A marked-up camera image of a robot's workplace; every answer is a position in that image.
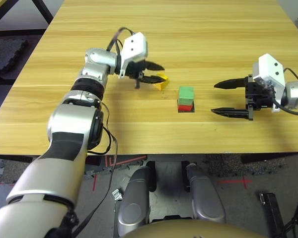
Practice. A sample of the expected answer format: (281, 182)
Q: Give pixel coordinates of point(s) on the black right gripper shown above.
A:
(259, 98)

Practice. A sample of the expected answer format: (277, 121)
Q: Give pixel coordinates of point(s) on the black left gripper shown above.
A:
(135, 70)

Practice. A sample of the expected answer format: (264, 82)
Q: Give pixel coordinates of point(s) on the yellow wooden block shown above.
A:
(162, 85)

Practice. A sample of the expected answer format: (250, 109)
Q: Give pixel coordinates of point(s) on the green wooden block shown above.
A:
(186, 95)

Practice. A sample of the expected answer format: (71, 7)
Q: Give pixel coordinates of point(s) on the red wooden block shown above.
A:
(185, 108)

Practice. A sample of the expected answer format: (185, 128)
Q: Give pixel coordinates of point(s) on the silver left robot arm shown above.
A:
(72, 124)

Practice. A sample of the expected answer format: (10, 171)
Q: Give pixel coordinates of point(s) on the speckled dark floor mat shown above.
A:
(238, 164)

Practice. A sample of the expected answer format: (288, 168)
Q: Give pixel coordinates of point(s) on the grey right robot leg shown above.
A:
(206, 196)

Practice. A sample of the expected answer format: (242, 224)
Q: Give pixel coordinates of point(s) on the grey robot leg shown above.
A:
(135, 198)
(206, 196)

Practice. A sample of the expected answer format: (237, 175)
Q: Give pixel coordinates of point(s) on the red tape strip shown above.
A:
(95, 182)

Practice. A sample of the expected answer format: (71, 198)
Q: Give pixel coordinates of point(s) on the wooden side table black legs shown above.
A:
(43, 12)

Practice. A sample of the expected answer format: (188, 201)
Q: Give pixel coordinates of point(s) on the grey left robot leg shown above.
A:
(135, 198)

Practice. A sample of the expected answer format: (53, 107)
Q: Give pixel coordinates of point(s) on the small white clip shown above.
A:
(117, 194)

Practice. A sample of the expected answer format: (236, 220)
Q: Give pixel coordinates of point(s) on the khaki robot torso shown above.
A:
(193, 230)

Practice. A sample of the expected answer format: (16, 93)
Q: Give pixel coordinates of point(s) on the black foam mat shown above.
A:
(7, 54)

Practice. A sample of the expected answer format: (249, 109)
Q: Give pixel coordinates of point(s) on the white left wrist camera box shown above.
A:
(136, 47)

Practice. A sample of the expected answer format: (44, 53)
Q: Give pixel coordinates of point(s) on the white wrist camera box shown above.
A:
(136, 47)
(270, 69)

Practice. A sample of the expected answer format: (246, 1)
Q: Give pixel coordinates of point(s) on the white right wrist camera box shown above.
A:
(270, 69)

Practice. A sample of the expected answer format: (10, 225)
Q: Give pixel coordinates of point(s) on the black metal floor bracket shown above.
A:
(273, 213)

